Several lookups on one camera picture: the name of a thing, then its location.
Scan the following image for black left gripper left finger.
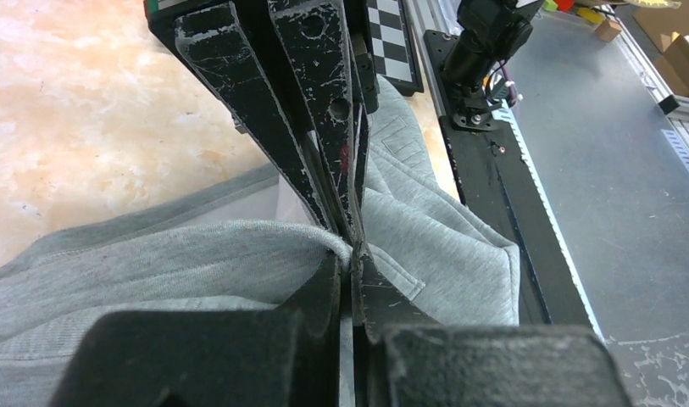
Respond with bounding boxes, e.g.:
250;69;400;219
51;253;342;406

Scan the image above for grey zip-up jacket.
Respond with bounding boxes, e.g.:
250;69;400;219
0;79;520;406

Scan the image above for aluminium front rail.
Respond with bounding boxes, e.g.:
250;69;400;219
597;5;689;174

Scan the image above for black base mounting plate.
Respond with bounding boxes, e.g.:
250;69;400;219
421;30;598;331

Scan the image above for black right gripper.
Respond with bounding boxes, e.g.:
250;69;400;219
144;1;379;242

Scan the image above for cardboard boxes in background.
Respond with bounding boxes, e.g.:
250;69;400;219
540;0;689;99

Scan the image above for black white checkerboard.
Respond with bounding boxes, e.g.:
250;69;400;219
366;0;424;97

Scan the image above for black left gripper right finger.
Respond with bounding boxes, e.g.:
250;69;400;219
352;243;631;406

